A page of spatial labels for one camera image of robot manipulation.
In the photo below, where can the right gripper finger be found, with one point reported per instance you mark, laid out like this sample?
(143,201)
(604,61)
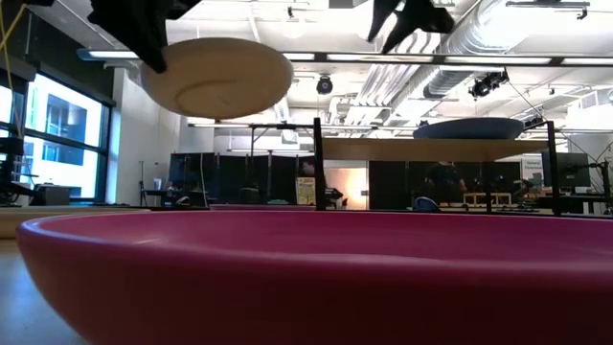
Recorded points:
(387,16)
(409,29)

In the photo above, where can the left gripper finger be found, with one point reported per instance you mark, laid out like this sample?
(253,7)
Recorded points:
(151,48)

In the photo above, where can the cream plate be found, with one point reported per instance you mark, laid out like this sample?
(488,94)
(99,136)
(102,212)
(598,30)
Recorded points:
(225,81)

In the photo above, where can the blue plate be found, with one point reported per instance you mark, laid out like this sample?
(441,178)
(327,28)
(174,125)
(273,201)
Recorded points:
(469,129)

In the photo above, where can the magenta plate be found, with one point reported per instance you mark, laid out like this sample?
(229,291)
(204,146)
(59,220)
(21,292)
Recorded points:
(306,278)

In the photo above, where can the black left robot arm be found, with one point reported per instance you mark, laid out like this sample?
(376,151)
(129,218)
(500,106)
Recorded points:
(38,2)

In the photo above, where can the long ceiling light bar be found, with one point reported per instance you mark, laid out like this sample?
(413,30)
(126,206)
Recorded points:
(498,60)

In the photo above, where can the black track spotlight cluster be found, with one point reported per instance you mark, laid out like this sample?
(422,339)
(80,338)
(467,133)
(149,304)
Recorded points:
(486,86)

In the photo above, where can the round black ceiling speaker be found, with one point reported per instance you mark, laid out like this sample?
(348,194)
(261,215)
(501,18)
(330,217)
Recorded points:
(324,85)

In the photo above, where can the round white ceiling lamp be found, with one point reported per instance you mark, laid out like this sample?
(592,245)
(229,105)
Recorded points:
(293,28)

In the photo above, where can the black ceiling track fixture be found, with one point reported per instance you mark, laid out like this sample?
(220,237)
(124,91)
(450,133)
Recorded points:
(546,4)

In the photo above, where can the large glass window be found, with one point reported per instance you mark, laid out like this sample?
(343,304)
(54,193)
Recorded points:
(67,144)

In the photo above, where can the black tripod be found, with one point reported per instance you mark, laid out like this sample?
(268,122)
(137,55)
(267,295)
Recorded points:
(142,187)

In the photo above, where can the black partition panel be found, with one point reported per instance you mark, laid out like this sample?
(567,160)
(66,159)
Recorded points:
(230,177)
(392,184)

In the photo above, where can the person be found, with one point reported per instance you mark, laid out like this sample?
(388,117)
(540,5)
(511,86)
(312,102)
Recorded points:
(445,182)

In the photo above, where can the blue rounded object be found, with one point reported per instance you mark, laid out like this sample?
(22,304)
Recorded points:
(426,205)

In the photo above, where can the black equipment case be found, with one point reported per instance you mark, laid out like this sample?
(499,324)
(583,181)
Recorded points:
(50,195)

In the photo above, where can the dark equipment rack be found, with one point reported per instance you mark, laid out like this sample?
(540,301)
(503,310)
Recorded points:
(9,163)

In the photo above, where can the low wooden bench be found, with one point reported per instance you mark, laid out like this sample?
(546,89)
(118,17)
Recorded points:
(483,195)

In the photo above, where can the green white sign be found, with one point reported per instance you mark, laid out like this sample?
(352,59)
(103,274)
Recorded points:
(531,170)

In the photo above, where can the yellow poster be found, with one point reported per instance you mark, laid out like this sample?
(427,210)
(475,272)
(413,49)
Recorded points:
(305,190)

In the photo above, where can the black monitor screen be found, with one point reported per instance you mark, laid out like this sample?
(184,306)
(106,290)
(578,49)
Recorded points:
(565,170)

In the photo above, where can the wooden shelf black metal frame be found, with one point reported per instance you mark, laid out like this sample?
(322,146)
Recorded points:
(431,149)

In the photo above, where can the black background frame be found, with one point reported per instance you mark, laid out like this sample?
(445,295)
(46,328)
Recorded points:
(268,126)

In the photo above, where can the black aluminium rig frame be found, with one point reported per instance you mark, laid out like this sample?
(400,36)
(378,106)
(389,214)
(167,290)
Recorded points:
(364,210)

